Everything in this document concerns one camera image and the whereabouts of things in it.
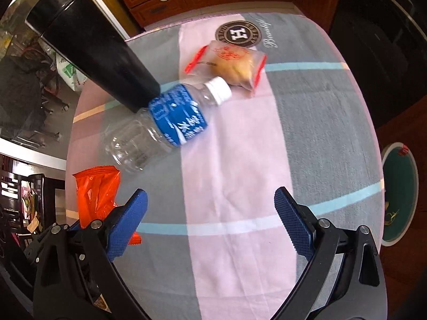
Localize black thermos flask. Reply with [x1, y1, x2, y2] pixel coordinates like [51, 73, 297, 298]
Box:
[25, 0, 161, 114]

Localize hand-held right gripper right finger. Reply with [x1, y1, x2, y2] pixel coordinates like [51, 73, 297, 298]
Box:
[270, 187, 388, 320]

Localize clear plastic water bottle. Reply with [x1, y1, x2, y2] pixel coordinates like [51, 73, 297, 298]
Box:
[103, 77, 232, 173]

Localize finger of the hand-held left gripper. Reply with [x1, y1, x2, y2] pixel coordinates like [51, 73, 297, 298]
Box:
[20, 228, 50, 274]

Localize orange snack packet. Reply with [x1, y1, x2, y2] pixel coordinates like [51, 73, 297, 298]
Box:
[73, 167, 143, 245]

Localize clear wrapped pastry packet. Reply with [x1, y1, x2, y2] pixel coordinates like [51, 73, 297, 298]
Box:
[185, 40, 267, 98]

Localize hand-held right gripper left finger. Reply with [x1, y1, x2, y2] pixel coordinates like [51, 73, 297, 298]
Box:
[31, 189, 151, 320]

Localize checked pastel tablecloth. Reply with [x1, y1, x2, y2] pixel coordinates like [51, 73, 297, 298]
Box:
[65, 11, 386, 320]

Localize teal round trash bin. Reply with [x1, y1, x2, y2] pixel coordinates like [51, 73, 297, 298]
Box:
[380, 143, 419, 247]

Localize green white plastic bag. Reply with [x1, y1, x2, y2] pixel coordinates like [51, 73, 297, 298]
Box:
[57, 53, 88, 91]

